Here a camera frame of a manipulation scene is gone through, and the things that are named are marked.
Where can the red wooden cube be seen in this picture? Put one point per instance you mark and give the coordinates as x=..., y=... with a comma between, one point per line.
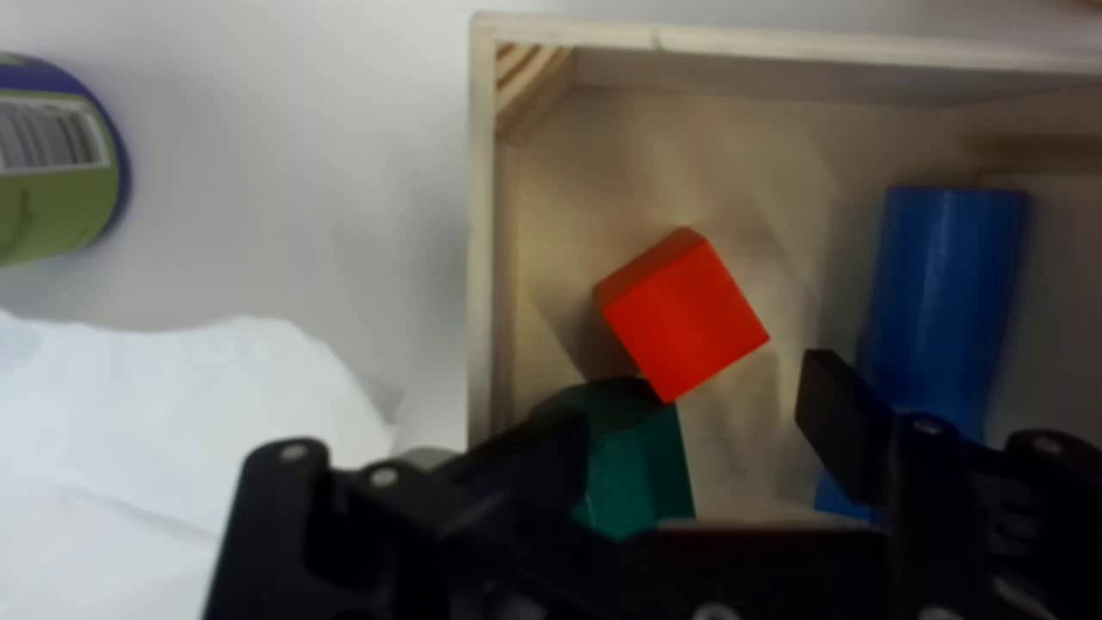
x=675, y=314

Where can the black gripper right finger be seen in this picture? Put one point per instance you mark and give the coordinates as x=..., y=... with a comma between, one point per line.
x=985, y=528

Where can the green hexagonal wooden block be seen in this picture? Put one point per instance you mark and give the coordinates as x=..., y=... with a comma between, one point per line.
x=638, y=469

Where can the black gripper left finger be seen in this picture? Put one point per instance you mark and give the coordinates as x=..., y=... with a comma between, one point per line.
x=380, y=540

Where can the blue wooden block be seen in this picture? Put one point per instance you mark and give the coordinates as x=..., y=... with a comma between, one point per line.
x=838, y=504

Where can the blue wooden cylinder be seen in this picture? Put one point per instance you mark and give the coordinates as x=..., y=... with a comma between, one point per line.
x=942, y=288

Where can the green labelled can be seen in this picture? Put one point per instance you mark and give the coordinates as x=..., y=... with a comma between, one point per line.
x=55, y=194

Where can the white cloth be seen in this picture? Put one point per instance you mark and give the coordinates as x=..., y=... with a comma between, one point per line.
x=115, y=458

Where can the light wooden box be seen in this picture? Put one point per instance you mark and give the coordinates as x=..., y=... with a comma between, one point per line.
x=690, y=175

